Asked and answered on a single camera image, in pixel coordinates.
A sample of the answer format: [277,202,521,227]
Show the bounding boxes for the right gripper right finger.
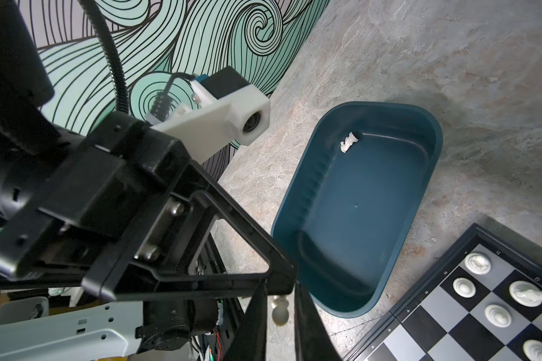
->
[294,283,341,361]

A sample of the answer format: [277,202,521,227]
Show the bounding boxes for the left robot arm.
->
[0,1,297,360]

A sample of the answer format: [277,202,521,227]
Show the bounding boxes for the white pieces in bin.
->
[340,132,359,153]

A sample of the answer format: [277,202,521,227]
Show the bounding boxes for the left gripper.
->
[0,113,297,301]

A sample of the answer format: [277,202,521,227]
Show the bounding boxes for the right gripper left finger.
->
[223,281,267,361]

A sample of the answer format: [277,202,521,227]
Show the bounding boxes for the white chess piece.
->
[272,295,290,326]

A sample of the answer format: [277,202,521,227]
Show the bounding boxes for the black white chessboard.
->
[347,224,542,360]

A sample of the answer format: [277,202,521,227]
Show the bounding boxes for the teal plastic bin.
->
[271,102,444,318]

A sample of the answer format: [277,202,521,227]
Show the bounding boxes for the white chess pieces group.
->
[438,246,542,360]

